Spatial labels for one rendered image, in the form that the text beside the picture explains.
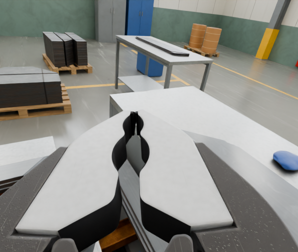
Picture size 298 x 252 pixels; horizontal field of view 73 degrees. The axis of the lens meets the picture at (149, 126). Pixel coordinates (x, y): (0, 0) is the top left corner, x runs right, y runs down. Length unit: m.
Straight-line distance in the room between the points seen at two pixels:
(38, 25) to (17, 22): 0.60
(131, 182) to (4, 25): 7.97
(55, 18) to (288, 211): 8.32
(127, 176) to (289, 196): 0.58
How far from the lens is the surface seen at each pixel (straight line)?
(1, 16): 8.50
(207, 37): 8.05
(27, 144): 1.34
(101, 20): 8.12
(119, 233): 0.96
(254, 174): 0.76
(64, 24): 8.54
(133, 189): 0.86
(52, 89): 3.05
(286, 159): 0.91
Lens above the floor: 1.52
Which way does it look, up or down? 32 degrees down
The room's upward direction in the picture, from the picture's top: 8 degrees clockwise
